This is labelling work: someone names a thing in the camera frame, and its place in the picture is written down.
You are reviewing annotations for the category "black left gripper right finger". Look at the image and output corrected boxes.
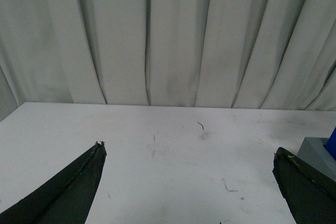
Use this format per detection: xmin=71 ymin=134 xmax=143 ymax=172
xmin=272 ymin=147 xmax=335 ymax=223

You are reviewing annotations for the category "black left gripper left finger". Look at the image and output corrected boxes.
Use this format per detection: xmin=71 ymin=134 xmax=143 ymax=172
xmin=1 ymin=142 xmax=107 ymax=223

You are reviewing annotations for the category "blue block part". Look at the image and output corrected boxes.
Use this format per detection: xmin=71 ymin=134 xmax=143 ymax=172
xmin=325 ymin=128 xmax=336 ymax=160

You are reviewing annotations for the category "gray cube base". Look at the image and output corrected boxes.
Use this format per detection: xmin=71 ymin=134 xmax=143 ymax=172
xmin=297 ymin=137 xmax=335 ymax=180

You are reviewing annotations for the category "white pleated curtain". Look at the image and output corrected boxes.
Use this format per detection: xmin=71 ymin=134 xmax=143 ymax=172
xmin=1 ymin=0 xmax=335 ymax=119

